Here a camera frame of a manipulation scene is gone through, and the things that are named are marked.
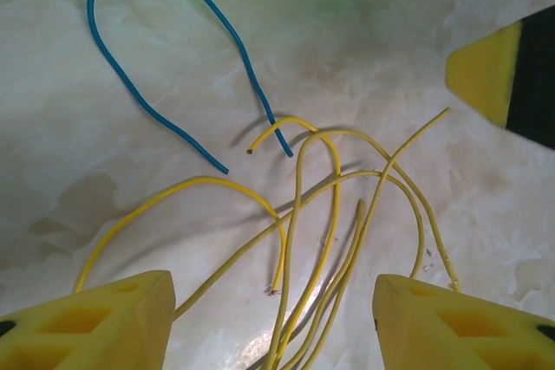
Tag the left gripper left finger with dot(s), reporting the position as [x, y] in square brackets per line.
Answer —
[86, 331]

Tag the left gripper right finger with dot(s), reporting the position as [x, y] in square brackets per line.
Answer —
[455, 331]

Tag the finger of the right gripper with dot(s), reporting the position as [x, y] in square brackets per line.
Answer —
[511, 79]

